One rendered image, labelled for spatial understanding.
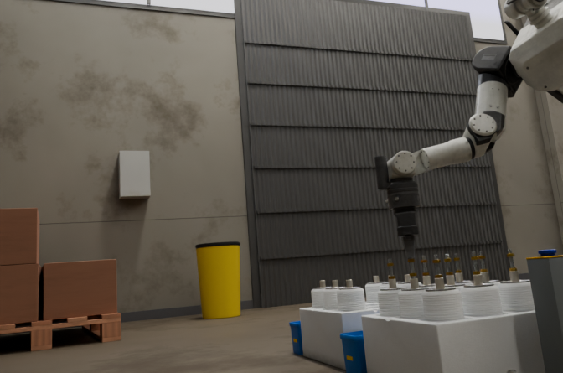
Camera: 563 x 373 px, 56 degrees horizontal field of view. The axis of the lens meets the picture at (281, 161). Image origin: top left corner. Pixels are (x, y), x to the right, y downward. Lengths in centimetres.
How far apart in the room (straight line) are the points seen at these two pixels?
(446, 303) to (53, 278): 255
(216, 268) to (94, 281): 120
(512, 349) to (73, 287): 261
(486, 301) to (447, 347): 18
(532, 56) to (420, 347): 86
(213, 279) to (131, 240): 103
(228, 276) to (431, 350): 313
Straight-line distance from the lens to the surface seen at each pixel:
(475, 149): 161
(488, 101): 171
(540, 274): 141
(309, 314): 207
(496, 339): 145
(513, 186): 708
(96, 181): 510
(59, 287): 347
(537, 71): 170
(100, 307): 349
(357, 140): 586
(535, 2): 166
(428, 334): 138
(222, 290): 436
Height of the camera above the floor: 33
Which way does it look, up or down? 12 degrees up
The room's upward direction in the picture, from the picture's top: 5 degrees counter-clockwise
